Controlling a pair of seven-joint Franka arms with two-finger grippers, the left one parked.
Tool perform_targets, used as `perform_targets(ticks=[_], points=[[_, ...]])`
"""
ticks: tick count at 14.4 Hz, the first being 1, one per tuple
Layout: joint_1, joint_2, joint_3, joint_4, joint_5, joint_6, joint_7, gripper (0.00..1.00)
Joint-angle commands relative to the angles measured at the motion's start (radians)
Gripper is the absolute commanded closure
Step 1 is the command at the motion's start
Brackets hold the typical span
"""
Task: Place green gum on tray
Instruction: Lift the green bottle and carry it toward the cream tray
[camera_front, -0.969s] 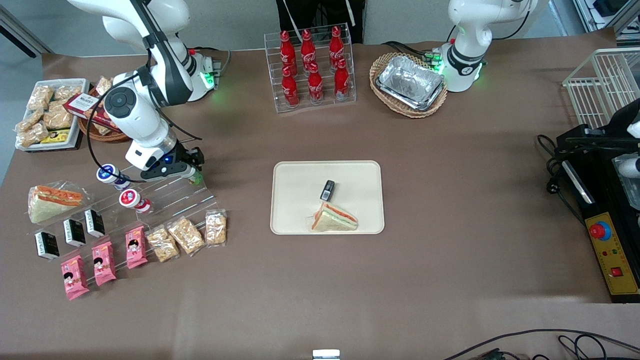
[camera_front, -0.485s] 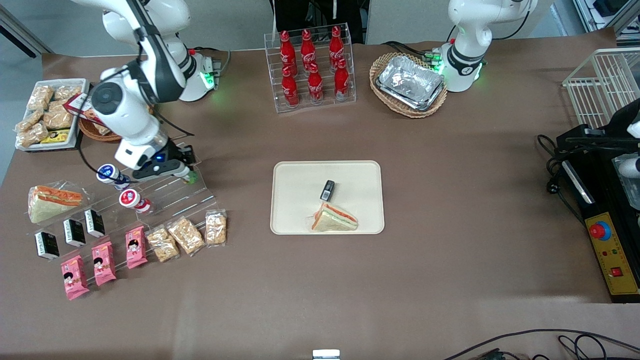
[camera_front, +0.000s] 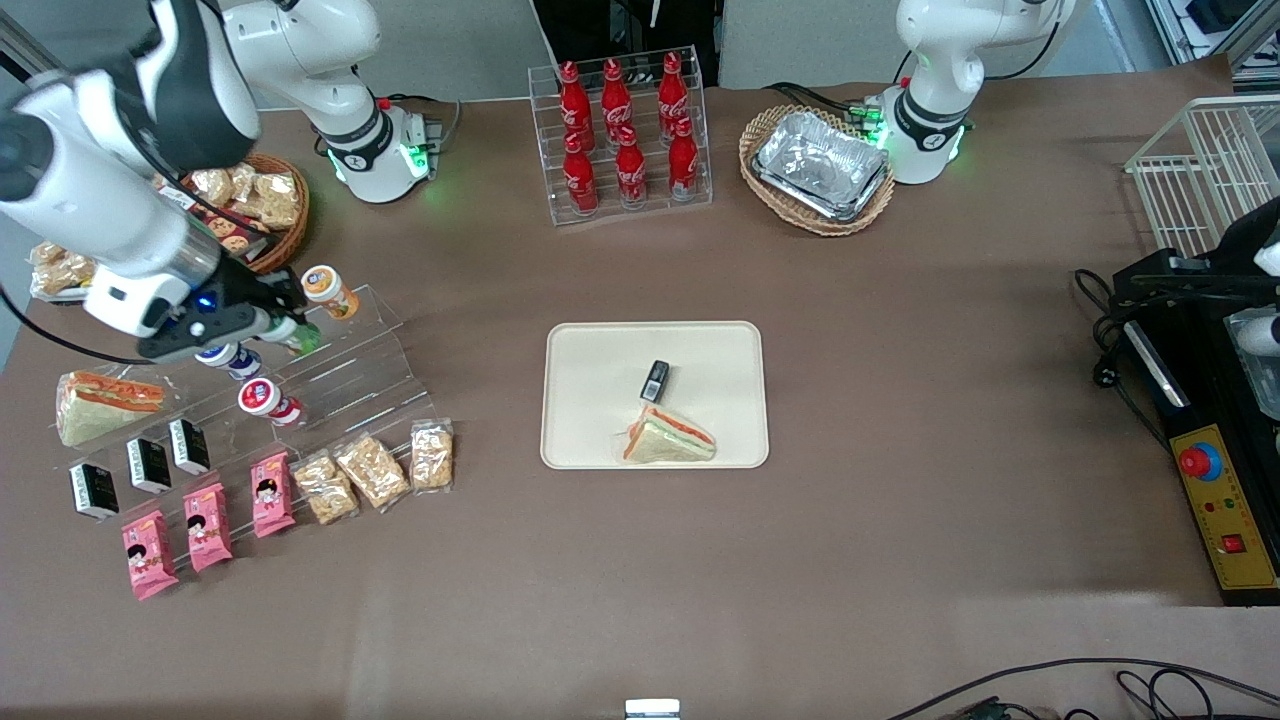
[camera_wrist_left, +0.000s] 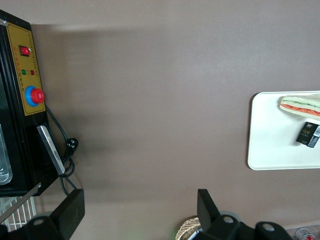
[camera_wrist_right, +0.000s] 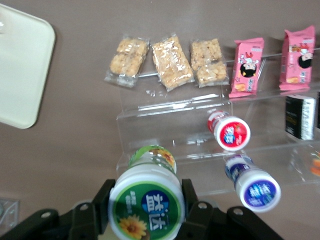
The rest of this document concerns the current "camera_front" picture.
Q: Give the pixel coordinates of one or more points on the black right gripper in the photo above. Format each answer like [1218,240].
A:
[238,283]

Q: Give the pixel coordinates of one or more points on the green gum bottle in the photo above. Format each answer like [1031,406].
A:
[305,340]

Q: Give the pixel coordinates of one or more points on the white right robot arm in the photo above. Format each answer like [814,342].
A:
[100,200]

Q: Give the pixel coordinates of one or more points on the orange gum bottle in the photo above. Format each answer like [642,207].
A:
[330,290]

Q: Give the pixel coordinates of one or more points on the blue gum bottle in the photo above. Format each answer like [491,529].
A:
[232,360]

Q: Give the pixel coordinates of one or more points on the red gum bottle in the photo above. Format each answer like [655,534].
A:
[268,400]

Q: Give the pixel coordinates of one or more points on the cream plastic tray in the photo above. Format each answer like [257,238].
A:
[600,400]

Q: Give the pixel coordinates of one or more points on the wicker basket with foil tray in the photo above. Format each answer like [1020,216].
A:
[830,222]

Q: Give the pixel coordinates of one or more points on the silver foil tray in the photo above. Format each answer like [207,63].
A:
[820,165]

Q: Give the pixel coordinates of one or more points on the wicker basket with snacks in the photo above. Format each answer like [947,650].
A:
[290,245]

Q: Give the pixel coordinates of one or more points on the cookie packet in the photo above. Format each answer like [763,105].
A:
[228,238]

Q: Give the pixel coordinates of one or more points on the clear bag of snacks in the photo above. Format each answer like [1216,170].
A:
[270,200]
[212,186]
[60,270]

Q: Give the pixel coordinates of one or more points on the clear acrylic stepped stand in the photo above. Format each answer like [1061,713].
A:
[370,350]

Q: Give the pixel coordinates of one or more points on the small black box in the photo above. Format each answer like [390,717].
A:
[148,465]
[93,490]
[189,446]
[655,381]

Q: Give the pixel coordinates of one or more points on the wrapped cereal bar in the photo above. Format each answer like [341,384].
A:
[325,488]
[432,456]
[372,470]

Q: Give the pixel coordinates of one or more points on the pink snack packet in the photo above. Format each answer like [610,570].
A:
[271,495]
[207,527]
[148,555]

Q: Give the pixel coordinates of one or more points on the wrapped triangle sandwich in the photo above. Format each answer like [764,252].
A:
[668,442]
[100,405]

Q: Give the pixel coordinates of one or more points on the red cola bottle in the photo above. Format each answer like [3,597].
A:
[614,95]
[630,168]
[672,88]
[572,100]
[580,178]
[683,160]

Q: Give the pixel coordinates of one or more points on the clear acrylic bottle rack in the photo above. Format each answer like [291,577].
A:
[640,215]

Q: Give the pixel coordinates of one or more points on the black background equipment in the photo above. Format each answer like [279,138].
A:
[620,30]

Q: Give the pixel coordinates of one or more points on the small white device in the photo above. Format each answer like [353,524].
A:
[652,709]

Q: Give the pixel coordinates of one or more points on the black sealing machine yellow panel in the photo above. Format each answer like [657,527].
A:
[1200,400]

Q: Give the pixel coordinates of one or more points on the red emergency stop button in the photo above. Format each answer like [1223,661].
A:
[1197,461]

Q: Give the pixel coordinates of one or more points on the clear plastic container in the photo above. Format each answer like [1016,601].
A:
[1258,338]

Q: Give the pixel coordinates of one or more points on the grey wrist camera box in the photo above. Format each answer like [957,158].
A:
[135,303]

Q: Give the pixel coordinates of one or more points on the aluminium frame shelf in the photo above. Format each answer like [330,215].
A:
[1210,25]

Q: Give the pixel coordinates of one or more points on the red rocker switch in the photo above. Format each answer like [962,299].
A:
[1233,544]

